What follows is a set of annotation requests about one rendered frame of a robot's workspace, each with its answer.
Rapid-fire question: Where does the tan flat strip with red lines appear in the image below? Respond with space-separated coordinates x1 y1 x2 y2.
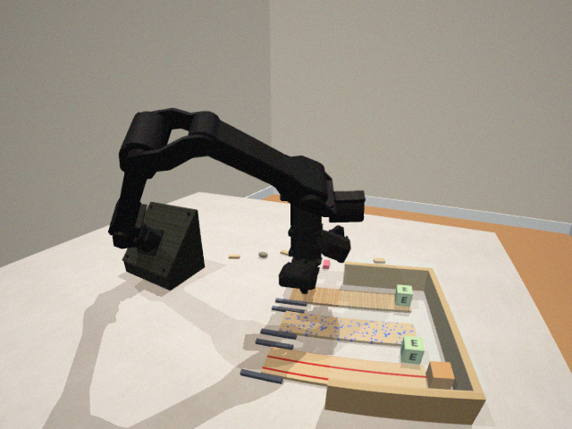
261 347 332 386

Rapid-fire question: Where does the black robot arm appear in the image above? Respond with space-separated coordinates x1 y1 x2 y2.
108 108 366 263

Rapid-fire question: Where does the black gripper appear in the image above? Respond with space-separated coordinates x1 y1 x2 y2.
279 224 322 294

